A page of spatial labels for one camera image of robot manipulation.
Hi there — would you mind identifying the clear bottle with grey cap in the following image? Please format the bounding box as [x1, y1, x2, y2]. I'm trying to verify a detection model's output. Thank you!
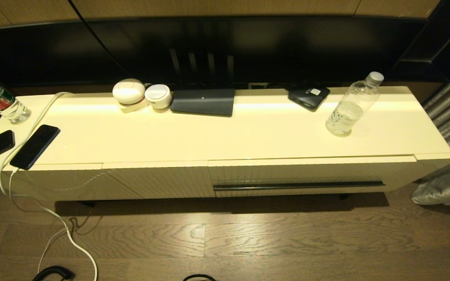
[325, 71, 384, 137]

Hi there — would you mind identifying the water bottle with green-red label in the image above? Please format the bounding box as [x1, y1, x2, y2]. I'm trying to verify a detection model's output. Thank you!
[0, 68, 32, 124]

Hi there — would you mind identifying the thin black wall cable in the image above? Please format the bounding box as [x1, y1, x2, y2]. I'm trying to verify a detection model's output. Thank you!
[68, 0, 128, 75]

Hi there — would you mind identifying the white round jar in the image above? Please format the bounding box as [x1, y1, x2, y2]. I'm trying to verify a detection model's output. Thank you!
[145, 84, 173, 110]

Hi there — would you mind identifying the thick white power cable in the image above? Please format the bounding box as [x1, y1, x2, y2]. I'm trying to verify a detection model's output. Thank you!
[0, 91, 98, 281]

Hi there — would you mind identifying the black coiled cable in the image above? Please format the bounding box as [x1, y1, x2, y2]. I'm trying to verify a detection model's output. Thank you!
[32, 265, 75, 281]

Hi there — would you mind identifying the black box with white sticker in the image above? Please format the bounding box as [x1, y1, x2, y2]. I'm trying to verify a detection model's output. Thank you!
[287, 86, 331, 112]

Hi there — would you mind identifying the thin white charging cable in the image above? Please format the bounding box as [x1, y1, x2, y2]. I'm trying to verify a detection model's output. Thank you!
[8, 168, 69, 274]

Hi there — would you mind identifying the white oval speaker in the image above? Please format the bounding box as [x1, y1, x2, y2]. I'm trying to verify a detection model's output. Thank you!
[112, 78, 146, 105]

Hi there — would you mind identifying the black flat television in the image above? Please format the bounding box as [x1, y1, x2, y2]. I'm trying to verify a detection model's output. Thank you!
[0, 16, 429, 87]

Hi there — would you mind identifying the black smartphone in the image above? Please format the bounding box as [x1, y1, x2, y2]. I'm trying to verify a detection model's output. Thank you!
[9, 124, 61, 171]

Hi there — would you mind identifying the dark wooden wall frame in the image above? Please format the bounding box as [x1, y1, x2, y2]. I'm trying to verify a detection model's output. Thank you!
[389, 0, 450, 82]

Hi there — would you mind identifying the dark grey flat router box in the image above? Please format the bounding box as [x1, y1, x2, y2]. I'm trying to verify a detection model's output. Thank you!
[170, 88, 236, 117]

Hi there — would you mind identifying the cream drawer with black handle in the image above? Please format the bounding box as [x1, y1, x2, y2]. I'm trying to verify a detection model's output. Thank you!
[209, 155, 417, 197]

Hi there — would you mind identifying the cream ribbed cabinet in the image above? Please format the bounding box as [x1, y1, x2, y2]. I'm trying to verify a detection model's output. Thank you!
[0, 85, 450, 203]

